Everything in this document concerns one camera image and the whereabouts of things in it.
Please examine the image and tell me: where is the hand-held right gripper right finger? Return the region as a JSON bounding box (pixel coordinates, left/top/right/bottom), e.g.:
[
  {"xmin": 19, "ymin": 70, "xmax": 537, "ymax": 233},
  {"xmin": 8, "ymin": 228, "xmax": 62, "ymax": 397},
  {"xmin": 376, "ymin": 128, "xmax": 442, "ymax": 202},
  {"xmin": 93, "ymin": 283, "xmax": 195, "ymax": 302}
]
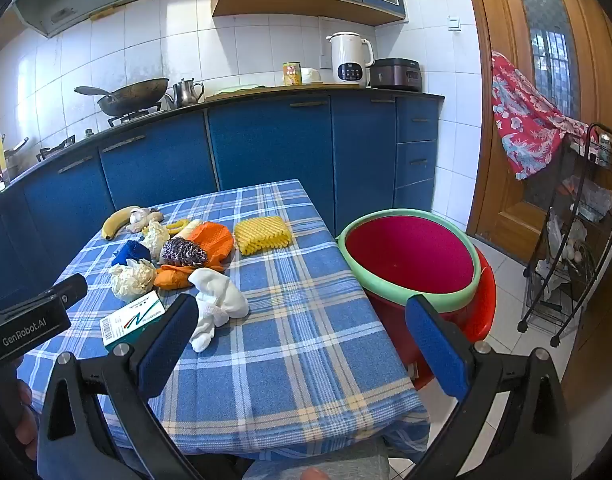
[{"xmin": 405, "ymin": 294, "xmax": 572, "ymax": 480}]

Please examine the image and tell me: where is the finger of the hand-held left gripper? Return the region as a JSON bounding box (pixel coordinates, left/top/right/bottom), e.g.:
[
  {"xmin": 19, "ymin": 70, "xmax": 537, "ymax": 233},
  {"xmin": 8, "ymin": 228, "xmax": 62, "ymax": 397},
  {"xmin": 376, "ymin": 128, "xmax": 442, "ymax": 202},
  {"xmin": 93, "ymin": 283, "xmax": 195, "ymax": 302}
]
[{"xmin": 0, "ymin": 273, "xmax": 89, "ymax": 315}]

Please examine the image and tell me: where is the small orange cloth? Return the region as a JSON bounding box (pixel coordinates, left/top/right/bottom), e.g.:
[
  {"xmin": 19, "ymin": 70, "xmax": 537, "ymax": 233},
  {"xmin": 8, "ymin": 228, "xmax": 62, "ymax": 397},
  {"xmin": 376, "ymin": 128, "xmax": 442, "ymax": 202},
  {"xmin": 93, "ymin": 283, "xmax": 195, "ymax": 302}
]
[{"xmin": 154, "ymin": 262, "xmax": 227, "ymax": 290}]

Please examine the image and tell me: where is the blue plaid tablecloth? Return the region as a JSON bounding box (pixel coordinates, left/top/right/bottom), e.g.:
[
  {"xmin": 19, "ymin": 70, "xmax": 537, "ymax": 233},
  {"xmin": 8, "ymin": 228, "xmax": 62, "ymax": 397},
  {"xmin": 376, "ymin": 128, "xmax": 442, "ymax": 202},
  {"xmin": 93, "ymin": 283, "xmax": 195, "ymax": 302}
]
[{"xmin": 23, "ymin": 178, "xmax": 433, "ymax": 457}]

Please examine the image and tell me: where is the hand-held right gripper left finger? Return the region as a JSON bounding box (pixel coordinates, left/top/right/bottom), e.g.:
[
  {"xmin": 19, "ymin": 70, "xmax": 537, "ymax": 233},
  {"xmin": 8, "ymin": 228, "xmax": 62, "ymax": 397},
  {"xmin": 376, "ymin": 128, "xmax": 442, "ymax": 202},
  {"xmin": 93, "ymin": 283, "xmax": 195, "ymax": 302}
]
[{"xmin": 38, "ymin": 292, "xmax": 203, "ymax": 480}]

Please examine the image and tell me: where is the white and green box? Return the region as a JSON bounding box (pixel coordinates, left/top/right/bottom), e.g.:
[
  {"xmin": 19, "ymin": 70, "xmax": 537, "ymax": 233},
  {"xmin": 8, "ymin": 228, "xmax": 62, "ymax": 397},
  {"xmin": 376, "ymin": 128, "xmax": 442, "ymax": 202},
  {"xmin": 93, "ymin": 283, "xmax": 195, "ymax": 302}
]
[{"xmin": 99, "ymin": 303, "xmax": 167, "ymax": 359}]

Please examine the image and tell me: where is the cream yellow towel roll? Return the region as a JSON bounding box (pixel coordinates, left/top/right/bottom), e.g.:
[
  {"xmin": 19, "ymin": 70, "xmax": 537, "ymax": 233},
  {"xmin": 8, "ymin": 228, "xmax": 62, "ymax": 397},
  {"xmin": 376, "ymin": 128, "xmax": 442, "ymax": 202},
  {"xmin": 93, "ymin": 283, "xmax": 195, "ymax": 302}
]
[{"xmin": 178, "ymin": 218, "xmax": 205, "ymax": 241}]

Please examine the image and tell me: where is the wooden door with glass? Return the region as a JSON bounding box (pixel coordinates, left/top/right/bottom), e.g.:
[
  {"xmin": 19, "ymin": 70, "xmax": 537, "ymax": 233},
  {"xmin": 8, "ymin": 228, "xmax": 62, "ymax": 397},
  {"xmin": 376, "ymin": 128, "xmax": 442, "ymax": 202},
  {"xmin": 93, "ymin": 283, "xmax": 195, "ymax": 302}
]
[{"xmin": 460, "ymin": 0, "xmax": 612, "ymax": 267}]

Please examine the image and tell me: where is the blue sponge cloth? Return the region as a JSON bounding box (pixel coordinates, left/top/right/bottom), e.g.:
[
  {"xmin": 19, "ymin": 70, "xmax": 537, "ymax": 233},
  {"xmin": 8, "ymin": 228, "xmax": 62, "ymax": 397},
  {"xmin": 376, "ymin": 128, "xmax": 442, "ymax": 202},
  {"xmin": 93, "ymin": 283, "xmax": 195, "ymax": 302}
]
[{"xmin": 111, "ymin": 239, "xmax": 152, "ymax": 267}]

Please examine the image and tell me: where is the large yellow foam net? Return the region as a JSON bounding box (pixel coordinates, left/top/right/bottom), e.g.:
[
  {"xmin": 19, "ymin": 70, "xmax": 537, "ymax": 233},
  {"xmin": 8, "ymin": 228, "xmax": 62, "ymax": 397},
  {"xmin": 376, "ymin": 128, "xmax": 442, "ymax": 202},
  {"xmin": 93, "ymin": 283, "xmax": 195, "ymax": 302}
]
[{"xmin": 234, "ymin": 215, "xmax": 293, "ymax": 256}]

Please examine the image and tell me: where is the red floral cloth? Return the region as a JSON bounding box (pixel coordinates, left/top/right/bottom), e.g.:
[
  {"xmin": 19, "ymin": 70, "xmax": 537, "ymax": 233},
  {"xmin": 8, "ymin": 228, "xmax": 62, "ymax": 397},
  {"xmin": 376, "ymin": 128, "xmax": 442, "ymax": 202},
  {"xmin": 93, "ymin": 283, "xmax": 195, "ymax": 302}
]
[{"xmin": 490, "ymin": 49, "xmax": 594, "ymax": 181}]

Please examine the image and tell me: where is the wooden cutting board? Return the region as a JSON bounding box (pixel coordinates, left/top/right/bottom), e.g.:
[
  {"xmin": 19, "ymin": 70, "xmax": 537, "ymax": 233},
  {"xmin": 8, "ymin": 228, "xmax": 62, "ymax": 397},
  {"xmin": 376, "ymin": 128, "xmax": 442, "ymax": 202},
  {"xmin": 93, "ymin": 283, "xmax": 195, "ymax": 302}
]
[{"xmin": 205, "ymin": 82, "xmax": 363, "ymax": 99}]

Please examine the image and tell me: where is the red basin with green rim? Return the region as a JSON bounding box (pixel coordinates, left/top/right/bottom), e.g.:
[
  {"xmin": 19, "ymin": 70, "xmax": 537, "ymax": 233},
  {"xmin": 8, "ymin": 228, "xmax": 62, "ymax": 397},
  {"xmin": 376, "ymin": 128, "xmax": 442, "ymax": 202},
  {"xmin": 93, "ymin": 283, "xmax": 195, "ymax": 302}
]
[{"xmin": 337, "ymin": 208, "xmax": 482, "ymax": 312}]

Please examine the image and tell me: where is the beige ginger root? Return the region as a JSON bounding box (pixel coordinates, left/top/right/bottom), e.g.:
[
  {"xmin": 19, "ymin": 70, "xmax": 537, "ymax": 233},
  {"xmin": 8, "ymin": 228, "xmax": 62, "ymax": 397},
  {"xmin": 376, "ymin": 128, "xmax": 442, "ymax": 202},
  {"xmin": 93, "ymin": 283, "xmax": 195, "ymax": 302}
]
[{"xmin": 125, "ymin": 210, "xmax": 165, "ymax": 234}]

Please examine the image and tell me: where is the dark wok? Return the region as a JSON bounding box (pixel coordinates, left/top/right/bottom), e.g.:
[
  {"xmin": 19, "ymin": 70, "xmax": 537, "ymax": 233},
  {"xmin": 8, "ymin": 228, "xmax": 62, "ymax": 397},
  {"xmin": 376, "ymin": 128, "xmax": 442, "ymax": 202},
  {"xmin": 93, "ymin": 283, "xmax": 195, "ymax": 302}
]
[{"xmin": 74, "ymin": 77, "xmax": 171, "ymax": 117}]

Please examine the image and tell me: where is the black gas stove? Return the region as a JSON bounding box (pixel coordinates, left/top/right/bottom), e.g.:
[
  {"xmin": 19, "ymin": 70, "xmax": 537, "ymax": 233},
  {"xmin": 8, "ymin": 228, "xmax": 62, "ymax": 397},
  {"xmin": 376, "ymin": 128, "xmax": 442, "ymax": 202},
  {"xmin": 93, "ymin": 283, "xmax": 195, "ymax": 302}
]
[{"xmin": 35, "ymin": 102, "xmax": 165, "ymax": 162}]

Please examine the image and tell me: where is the white cloth sock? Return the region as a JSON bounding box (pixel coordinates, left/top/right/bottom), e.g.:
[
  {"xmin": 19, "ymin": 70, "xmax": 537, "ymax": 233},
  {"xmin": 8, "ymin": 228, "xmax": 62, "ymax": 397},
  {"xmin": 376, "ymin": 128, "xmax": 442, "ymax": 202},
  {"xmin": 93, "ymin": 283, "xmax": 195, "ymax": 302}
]
[{"xmin": 188, "ymin": 267, "xmax": 251, "ymax": 353}]

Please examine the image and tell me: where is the steel kettle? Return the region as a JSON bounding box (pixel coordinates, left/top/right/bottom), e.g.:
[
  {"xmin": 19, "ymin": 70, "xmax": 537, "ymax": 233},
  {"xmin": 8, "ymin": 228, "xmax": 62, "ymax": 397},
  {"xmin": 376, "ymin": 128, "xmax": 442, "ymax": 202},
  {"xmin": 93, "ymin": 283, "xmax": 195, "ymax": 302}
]
[{"xmin": 173, "ymin": 78, "xmax": 206, "ymax": 108}]

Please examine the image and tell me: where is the black wire rack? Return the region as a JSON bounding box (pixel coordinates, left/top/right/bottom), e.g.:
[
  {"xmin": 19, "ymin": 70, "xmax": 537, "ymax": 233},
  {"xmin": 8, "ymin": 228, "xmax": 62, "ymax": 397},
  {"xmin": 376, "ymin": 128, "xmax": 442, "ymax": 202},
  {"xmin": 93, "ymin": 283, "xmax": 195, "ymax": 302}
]
[{"xmin": 518, "ymin": 122, "xmax": 612, "ymax": 349}]

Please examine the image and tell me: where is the blue kitchen base cabinet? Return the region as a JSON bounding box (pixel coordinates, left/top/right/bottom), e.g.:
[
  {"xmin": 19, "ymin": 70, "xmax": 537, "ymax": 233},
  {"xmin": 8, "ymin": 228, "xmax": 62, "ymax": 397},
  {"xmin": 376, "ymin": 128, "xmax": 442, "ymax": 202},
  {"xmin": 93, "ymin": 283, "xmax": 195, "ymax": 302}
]
[{"xmin": 0, "ymin": 92, "xmax": 446, "ymax": 313}]

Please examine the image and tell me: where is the dark rice cooker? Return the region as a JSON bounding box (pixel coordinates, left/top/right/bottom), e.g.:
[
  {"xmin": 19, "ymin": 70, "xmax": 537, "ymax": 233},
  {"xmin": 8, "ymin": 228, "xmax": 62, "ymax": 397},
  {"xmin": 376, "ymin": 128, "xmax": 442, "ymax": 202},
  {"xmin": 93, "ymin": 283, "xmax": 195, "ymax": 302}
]
[{"xmin": 369, "ymin": 57, "xmax": 423, "ymax": 93}]

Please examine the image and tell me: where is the white soy milk maker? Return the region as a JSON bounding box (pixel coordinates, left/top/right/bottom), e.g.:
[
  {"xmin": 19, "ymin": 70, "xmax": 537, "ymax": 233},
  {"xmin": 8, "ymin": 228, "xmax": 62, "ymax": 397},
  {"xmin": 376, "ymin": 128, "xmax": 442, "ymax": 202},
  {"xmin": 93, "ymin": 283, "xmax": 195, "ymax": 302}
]
[{"xmin": 325, "ymin": 31, "xmax": 376, "ymax": 84}]

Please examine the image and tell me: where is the white plastic bag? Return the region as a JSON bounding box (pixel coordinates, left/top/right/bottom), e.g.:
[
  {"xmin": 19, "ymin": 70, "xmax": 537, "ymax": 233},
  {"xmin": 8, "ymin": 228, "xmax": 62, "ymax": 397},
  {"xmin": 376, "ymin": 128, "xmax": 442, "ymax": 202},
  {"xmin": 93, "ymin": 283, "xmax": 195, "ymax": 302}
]
[{"xmin": 560, "ymin": 174, "xmax": 612, "ymax": 223}]

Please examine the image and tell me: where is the yellow banana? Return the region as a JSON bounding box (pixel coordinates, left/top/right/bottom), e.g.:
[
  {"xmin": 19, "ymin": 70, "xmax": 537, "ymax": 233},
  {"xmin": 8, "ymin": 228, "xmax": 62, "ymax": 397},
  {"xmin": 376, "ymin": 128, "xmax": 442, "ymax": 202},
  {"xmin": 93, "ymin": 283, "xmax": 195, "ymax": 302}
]
[{"xmin": 101, "ymin": 205, "xmax": 145, "ymax": 241}]

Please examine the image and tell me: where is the person's left hand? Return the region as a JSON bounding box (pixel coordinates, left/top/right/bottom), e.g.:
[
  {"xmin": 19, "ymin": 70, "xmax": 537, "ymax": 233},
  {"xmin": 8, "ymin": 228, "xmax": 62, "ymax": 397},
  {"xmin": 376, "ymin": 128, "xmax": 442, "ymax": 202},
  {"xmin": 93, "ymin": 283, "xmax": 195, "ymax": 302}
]
[{"xmin": 13, "ymin": 379, "xmax": 40, "ymax": 447}]

